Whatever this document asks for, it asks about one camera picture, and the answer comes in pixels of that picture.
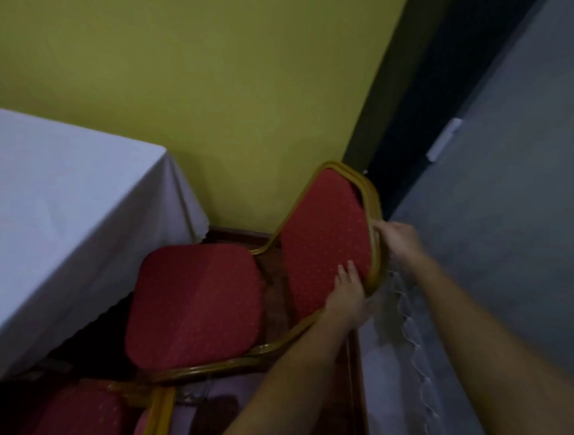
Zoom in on person's right forearm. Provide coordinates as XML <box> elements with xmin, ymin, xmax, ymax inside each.
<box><xmin>401</xmin><ymin>253</ymin><xmax>574</xmax><ymax>435</ymax></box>

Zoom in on person's left hand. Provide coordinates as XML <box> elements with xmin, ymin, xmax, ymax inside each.
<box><xmin>322</xmin><ymin>259</ymin><xmax>367</xmax><ymax>332</ymax></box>

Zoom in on white tablecloth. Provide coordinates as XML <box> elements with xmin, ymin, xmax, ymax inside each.
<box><xmin>0</xmin><ymin>108</ymin><xmax>210</xmax><ymax>381</ymax></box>

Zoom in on white wall switch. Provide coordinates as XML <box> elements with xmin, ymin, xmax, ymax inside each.
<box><xmin>426</xmin><ymin>117</ymin><xmax>463</xmax><ymax>163</ymax></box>

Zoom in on red padded gold-frame chair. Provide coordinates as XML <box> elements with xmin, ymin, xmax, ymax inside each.
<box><xmin>0</xmin><ymin>378</ymin><xmax>176</xmax><ymax>435</ymax></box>
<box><xmin>124</xmin><ymin>161</ymin><xmax>389</xmax><ymax>386</ymax></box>

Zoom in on person's right hand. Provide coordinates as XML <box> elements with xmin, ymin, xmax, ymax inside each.
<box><xmin>373</xmin><ymin>219</ymin><xmax>428</xmax><ymax>271</ymax></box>

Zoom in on white vertical blinds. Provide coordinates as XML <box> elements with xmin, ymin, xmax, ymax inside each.
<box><xmin>358</xmin><ymin>0</ymin><xmax>574</xmax><ymax>435</ymax></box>

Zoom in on person's left forearm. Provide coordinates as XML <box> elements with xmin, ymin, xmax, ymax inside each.
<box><xmin>224</xmin><ymin>311</ymin><xmax>359</xmax><ymax>435</ymax></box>

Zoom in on black window frame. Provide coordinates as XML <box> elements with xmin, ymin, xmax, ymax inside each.
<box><xmin>343</xmin><ymin>0</ymin><xmax>539</xmax><ymax>220</ymax></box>

